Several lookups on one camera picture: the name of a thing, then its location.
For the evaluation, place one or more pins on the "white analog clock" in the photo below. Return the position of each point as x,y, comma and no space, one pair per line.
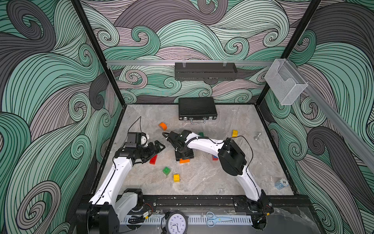
176,223

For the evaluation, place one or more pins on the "black wall shelf tray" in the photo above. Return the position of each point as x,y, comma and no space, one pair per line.
205,71

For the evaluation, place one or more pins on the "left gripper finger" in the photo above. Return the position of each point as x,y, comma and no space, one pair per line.
156,146
148,155

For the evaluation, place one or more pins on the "red long lego brick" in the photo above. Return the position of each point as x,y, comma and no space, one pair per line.
153,160

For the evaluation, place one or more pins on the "light green square lego brick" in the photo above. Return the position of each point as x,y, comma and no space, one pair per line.
166,171

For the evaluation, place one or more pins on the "silver metal peg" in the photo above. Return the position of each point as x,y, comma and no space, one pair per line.
258,136

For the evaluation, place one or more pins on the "light blue scissors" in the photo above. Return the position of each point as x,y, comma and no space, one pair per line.
212,219

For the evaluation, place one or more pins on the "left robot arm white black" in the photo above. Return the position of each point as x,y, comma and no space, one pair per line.
103,213

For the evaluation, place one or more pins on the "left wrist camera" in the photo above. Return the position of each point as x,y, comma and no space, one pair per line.
136,139

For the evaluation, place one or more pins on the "clear plastic wall holder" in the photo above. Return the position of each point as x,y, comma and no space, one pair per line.
286,81

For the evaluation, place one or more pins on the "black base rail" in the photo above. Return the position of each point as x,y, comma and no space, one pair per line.
230,203

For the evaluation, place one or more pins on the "black hard case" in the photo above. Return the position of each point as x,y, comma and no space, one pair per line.
197,109

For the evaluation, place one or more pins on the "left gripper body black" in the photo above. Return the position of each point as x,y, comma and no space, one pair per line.
143,152

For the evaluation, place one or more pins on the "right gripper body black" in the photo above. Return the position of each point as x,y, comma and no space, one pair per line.
186,154

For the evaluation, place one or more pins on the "yellow square lego brick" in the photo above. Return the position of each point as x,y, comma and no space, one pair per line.
176,178

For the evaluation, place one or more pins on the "orange half-round block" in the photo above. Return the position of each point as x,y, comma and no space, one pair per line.
163,126

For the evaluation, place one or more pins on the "orange lego brick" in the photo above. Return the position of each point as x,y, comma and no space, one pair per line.
184,161

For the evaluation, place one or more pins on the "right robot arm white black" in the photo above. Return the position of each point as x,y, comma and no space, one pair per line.
230,155

